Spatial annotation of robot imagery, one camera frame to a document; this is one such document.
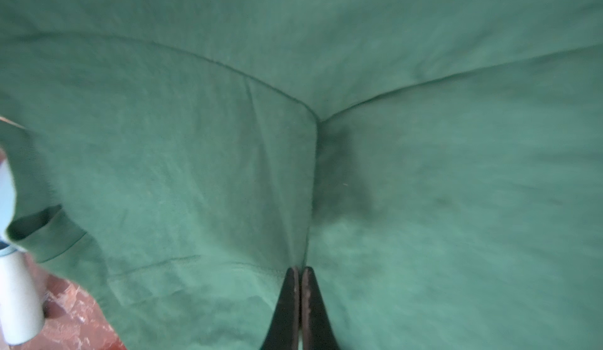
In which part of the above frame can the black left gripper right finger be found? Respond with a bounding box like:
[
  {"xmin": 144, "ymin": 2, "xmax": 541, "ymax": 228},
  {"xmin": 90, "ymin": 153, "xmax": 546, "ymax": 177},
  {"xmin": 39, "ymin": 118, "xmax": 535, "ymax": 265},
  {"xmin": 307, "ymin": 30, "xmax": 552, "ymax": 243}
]
[{"xmin": 301, "ymin": 268, "xmax": 341, "ymax": 350}]

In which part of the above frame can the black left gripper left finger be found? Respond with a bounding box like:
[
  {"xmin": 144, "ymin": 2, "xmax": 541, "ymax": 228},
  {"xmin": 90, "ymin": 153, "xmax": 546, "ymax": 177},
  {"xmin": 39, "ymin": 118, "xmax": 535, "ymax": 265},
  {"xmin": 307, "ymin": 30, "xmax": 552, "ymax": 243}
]
[{"xmin": 260, "ymin": 268, "xmax": 301, "ymax": 350}]

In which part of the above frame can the dark green t-shirt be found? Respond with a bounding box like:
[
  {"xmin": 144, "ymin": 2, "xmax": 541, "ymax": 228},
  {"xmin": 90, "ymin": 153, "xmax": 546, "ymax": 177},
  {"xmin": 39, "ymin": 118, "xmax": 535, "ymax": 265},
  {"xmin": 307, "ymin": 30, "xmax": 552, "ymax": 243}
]
[{"xmin": 1, "ymin": 0, "xmax": 602, "ymax": 349}]

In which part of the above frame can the light blue garden trowel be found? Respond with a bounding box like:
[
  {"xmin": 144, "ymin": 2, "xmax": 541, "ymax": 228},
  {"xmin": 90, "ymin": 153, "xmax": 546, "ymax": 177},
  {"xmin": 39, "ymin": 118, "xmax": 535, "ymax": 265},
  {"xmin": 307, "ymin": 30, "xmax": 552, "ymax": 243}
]
[{"xmin": 1, "ymin": 158, "xmax": 45, "ymax": 345}]

